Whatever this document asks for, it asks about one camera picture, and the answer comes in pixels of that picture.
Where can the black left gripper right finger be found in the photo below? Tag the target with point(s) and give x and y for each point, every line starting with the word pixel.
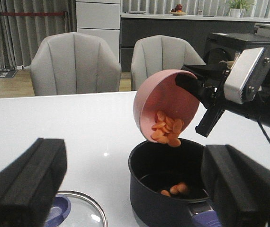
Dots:
pixel 238 186

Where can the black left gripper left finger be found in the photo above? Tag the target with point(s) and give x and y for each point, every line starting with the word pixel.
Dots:
pixel 29 184

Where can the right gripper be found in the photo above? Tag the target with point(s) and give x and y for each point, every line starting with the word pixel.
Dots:
pixel 215 94

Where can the pink bowl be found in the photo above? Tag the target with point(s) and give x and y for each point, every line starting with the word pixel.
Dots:
pixel 160 93

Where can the glass lid blue knob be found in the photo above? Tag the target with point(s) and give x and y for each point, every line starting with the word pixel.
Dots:
pixel 75 209

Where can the orange ham slices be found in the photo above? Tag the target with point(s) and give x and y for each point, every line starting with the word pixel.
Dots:
pixel 166 130

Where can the dark blue saucepan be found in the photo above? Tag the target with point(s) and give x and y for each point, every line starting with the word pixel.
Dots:
pixel 166 188

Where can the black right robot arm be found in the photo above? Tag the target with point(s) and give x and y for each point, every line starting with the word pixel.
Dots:
pixel 208 86

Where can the black washing machine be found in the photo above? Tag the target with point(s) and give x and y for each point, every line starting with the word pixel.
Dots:
pixel 227 46

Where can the dark grey counter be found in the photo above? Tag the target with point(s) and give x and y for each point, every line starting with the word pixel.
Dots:
pixel 193 29

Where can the right beige chair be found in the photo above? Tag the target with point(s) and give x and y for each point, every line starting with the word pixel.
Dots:
pixel 160 52

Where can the beige chair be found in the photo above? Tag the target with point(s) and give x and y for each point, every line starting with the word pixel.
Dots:
pixel 74 63
pixel 160 52

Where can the fruit plate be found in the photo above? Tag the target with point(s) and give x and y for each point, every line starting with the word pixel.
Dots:
pixel 178 10

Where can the potted plant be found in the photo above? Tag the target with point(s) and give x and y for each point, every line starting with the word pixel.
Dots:
pixel 237 8

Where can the white drawer cabinet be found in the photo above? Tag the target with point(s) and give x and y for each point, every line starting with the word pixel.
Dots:
pixel 100 18

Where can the left beige chair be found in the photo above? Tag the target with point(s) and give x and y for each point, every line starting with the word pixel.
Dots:
pixel 74 63

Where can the red barrier belt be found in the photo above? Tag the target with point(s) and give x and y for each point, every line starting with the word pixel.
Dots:
pixel 33 14

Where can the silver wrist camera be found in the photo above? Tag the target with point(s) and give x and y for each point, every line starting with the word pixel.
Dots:
pixel 247 75

